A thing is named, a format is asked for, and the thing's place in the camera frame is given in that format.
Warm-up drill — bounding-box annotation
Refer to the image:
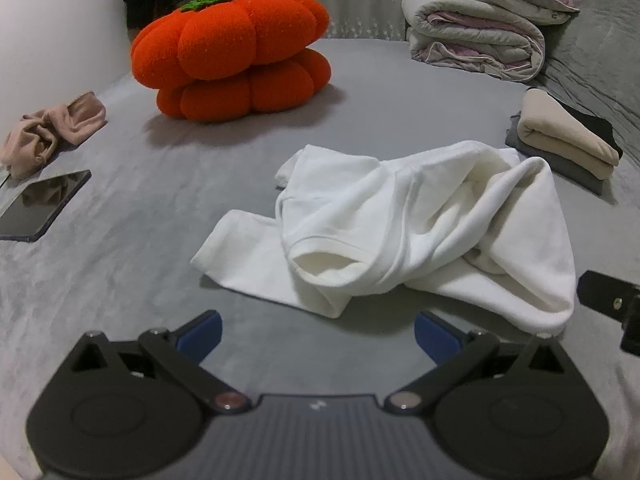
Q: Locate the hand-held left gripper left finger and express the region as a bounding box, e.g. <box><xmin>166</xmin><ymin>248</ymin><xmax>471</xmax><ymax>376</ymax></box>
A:
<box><xmin>72</xmin><ymin>310</ymin><xmax>251</xmax><ymax>415</ymax></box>

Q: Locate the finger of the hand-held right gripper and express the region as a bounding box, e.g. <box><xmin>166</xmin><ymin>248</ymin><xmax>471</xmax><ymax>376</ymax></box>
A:
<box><xmin>576</xmin><ymin>270</ymin><xmax>640</xmax><ymax>322</ymax></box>

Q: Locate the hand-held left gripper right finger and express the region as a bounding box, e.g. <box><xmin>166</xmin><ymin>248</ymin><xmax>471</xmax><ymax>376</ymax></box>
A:
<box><xmin>382</xmin><ymin>310</ymin><xmax>568</xmax><ymax>416</ymax></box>

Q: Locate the white sweatshirt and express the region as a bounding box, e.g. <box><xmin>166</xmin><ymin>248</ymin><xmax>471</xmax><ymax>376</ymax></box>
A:
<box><xmin>190</xmin><ymin>142</ymin><xmax>578</xmax><ymax>336</ymax></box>

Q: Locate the grey bed sheet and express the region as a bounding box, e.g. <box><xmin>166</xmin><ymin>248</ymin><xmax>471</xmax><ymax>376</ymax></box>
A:
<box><xmin>0</xmin><ymin>37</ymin><xmax>640</xmax><ymax>480</ymax></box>

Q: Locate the folded grey garment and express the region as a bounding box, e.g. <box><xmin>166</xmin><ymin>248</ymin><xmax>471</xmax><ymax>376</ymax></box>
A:
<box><xmin>505</xmin><ymin>115</ymin><xmax>606</xmax><ymax>196</ymax></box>

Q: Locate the folded black garment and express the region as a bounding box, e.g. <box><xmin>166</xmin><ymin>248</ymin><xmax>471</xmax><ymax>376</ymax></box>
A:
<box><xmin>550</xmin><ymin>97</ymin><xmax>625</xmax><ymax>158</ymax></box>

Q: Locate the black tablet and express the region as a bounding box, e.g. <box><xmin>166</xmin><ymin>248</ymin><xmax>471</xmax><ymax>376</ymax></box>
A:
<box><xmin>0</xmin><ymin>170</ymin><xmax>92</xmax><ymax>243</ymax></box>

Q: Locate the grey quilted blanket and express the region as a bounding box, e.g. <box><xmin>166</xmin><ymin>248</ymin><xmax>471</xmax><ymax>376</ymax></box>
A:
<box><xmin>520</xmin><ymin>0</ymin><xmax>640</xmax><ymax>156</ymax></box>

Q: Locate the crumpled pink beige garment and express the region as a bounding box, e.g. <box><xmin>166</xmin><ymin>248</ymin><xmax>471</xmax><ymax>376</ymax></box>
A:
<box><xmin>0</xmin><ymin>91</ymin><xmax>107</xmax><ymax>180</ymax></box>

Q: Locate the orange pumpkin plush pillow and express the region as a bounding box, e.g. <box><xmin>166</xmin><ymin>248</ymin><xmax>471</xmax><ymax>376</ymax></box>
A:
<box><xmin>131</xmin><ymin>0</ymin><xmax>333</xmax><ymax>122</ymax></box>

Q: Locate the folded grey pink quilt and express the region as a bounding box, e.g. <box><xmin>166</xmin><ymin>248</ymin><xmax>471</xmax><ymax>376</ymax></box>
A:
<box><xmin>401</xmin><ymin>0</ymin><xmax>547</xmax><ymax>82</ymax></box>

